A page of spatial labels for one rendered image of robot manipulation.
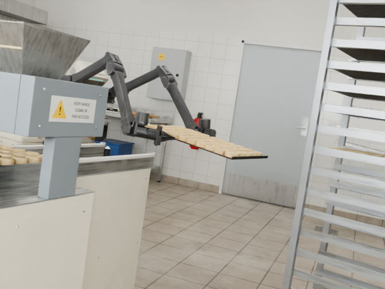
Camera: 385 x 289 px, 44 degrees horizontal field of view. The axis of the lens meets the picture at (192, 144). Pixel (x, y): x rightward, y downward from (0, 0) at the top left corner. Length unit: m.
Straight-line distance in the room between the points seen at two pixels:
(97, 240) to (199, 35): 4.98
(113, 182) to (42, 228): 0.64
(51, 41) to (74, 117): 0.23
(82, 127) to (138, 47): 5.60
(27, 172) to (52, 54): 0.37
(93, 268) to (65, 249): 0.53
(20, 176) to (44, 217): 0.18
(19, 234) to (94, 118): 0.42
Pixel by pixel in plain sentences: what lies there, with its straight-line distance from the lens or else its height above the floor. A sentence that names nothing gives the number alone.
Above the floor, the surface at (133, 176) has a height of 0.81.
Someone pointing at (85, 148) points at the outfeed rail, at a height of 0.88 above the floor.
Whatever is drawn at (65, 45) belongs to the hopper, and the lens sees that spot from 1.53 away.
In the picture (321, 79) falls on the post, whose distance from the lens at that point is 2.07.
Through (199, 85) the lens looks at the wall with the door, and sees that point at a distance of 6.63.
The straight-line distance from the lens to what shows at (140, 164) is 2.21.
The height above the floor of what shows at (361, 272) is 0.60.
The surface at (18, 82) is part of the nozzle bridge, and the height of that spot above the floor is 1.16.
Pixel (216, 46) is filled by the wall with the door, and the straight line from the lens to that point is 6.62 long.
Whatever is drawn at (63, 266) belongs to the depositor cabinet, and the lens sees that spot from 1.58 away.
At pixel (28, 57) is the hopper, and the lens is 1.45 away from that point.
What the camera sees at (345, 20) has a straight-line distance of 2.12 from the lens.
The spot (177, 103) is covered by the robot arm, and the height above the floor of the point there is 1.15.
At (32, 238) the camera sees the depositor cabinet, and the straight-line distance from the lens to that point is 1.43.
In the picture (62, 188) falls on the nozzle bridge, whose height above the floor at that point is 0.87.
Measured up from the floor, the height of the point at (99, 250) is 0.51.
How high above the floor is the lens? 1.17
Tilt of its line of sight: 5 degrees down
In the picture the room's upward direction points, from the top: 8 degrees clockwise
